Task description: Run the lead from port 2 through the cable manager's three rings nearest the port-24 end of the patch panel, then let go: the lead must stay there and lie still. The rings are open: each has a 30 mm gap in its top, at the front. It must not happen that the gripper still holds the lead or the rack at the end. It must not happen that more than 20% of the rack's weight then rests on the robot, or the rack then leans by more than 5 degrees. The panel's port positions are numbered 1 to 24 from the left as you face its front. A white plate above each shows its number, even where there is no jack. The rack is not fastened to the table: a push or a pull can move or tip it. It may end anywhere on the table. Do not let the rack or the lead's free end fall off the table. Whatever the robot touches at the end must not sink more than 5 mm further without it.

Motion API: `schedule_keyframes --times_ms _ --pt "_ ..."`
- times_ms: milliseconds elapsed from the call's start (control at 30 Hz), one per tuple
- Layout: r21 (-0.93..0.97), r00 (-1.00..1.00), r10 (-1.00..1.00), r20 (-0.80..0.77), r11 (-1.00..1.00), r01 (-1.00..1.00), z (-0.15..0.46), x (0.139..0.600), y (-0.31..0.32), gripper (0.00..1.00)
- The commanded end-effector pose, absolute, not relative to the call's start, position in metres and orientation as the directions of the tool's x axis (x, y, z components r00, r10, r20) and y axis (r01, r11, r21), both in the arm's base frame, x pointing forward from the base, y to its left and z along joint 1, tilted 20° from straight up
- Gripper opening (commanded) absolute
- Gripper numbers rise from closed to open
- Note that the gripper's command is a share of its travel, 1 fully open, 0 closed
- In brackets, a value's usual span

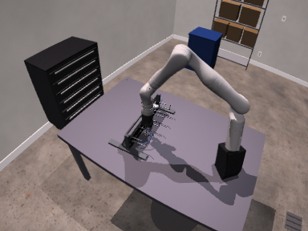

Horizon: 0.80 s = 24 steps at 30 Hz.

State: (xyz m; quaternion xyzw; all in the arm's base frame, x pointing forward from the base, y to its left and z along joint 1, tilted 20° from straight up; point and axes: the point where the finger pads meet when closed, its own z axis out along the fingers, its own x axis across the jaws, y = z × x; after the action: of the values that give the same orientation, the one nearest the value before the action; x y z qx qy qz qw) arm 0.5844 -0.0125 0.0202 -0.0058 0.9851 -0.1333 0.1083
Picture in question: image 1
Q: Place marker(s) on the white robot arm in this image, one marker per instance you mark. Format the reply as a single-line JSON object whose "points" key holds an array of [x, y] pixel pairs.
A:
{"points": [[183, 56]]}

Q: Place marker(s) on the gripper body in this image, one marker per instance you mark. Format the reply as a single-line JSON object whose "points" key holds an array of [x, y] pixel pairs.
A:
{"points": [[147, 116]]}

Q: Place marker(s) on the black patch panel rack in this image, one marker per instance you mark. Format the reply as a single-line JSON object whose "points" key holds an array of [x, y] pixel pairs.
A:
{"points": [[138, 129]]}

